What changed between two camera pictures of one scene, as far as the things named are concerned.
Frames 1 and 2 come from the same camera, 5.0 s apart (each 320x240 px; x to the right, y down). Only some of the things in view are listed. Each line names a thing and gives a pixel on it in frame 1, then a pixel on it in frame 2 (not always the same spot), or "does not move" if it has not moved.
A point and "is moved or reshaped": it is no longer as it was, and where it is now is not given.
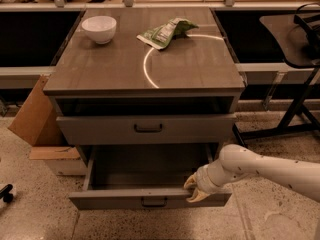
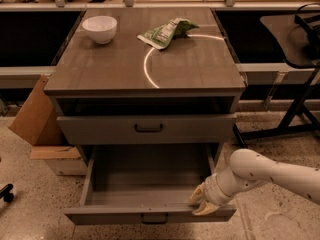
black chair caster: x=5 y=195 does not move
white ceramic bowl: x=100 y=28 does not move
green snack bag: x=162 y=35 does not move
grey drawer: x=144 y=176 is moved or reshaped
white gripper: x=202 y=181 → x=212 y=190
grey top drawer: x=195 y=129 does not move
